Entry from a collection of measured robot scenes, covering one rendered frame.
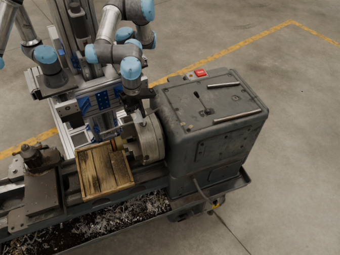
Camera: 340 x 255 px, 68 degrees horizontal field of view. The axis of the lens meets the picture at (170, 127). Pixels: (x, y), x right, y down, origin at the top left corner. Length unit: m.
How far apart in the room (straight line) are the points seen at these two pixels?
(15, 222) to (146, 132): 0.84
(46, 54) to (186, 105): 0.86
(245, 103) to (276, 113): 1.91
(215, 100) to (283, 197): 1.52
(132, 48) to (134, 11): 0.35
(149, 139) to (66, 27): 0.90
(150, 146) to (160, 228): 1.16
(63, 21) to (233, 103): 1.13
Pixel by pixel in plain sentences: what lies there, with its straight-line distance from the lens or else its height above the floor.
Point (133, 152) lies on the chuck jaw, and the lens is 1.42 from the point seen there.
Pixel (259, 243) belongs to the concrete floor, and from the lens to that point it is 2.48.
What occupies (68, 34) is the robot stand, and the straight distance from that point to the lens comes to 1.83.
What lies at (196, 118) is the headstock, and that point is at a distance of 1.36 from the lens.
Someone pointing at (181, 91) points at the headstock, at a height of 1.25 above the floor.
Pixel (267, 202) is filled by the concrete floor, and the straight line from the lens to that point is 2.65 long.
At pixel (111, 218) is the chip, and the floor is 0.58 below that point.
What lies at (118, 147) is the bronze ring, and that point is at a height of 1.09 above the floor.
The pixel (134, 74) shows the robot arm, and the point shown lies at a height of 1.68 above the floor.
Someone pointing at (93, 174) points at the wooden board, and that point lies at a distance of 1.63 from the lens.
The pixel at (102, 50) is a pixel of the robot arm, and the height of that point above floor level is 1.69.
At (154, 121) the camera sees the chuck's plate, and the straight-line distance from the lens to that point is 1.36.
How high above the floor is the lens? 2.27
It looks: 51 degrees down
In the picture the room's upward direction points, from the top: 2 degrees clockwise
